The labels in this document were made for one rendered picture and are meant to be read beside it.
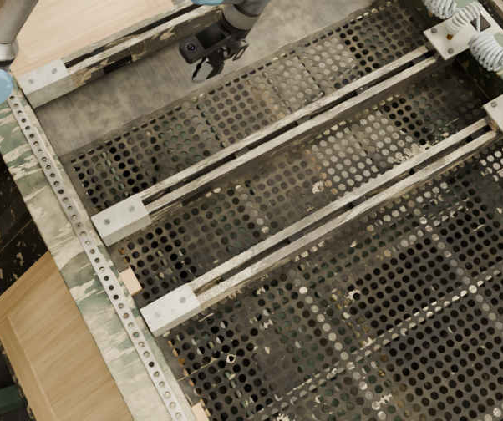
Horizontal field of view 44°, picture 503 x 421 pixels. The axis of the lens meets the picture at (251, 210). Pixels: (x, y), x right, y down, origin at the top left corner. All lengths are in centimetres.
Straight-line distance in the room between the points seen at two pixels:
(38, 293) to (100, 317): 51
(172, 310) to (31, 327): 67
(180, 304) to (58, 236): 35
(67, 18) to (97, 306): 85
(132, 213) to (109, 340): 30
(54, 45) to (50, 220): 53
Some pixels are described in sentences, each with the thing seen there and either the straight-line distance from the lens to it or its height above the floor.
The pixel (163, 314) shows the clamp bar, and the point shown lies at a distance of 145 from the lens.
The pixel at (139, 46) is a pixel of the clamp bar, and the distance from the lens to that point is 178.
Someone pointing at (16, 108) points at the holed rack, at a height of 89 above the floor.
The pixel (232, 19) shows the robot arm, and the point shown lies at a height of 150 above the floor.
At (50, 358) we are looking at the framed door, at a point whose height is 41.
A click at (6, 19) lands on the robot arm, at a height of 134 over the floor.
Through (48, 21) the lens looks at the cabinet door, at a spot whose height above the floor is 101.
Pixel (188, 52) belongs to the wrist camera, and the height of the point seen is 139.
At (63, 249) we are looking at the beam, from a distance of 156.
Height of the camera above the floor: 179
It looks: 23 degrees down
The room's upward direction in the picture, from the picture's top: 51 degrees clockwise
